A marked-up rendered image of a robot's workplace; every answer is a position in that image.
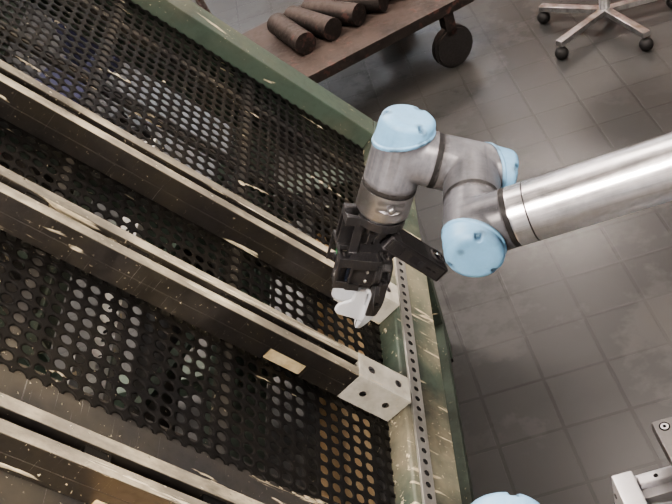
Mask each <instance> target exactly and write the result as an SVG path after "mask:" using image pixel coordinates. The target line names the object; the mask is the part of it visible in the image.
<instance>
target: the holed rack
mask: <svg viewBox="0 0 672 504"><path fill-rule="evenodd" d="M394 267H395V275H396V284H397V287H398V295H399V303H400V305H399V309H400V317H401V326H402V334H403V343H404V351H405V360H406V368H407V377H408V379H409V388H410V396H411V411H412V419H413V428H414V436H415V445H416V453H417V462H418V470H419V479H420V487H421V496H422V504H437V503H436V495H435V488H434V480H433V473H432V465H431V457H430V450H429V442H428V435H427V427H426V419H425V412H424V404H423V397H422V389H421V381H420V374H419V366H418V358H417V351H416V343H415V336H414V328H413V320H412V313H411V305H410V298H409V290H408V282H407V275H406V267H405V262H403V261H401V260H400V259H398V258H397V257H394Z"/></svg>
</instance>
